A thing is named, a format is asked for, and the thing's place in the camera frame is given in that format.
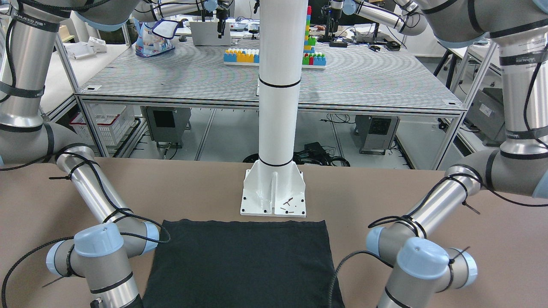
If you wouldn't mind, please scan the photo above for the black printed t-shirt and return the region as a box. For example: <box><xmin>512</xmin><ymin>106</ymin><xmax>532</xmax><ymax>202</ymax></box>
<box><xmin>143</xmin><ymin>219</ymin><xmax>334</xmax><ymax>308</ymax></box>

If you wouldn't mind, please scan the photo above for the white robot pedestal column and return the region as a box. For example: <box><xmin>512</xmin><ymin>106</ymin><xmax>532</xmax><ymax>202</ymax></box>
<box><xmin>240</xmin><ymin>0</ymin><xmax>307</xmax><ymax>218</ymax></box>

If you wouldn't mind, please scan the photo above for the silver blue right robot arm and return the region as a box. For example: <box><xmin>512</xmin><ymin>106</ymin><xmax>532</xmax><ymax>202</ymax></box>
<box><xmin>0</xmin><ymin>0</ymin><xmax>159</xmax><ymax>308</ymax></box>

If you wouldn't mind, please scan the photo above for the blue printed plastic bag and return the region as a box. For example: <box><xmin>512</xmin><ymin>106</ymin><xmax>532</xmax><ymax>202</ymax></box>
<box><xmin>135</xmin><ymin>19</ymin><xmax>179</xmax><ymax>58</ymax></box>

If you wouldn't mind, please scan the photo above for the colourful toy block stack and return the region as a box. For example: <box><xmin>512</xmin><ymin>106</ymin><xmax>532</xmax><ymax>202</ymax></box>
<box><xmin>223</xmin><ymin>0</ymin><xmax>327</xmax><ymax>69</ymax></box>

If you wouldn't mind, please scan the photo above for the white plastic crate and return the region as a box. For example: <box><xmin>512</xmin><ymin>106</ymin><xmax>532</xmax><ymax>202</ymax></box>
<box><xmin>70</xmin><ymin>104</ymin><xmax>134</xmax><ymax>146</ymax></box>

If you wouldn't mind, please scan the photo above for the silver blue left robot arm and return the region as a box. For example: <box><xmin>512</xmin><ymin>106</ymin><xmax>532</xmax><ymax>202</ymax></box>
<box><xmin>366</xmin><ymin>0</ymin><xmax>548</xmax><ymax>308</ymax></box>

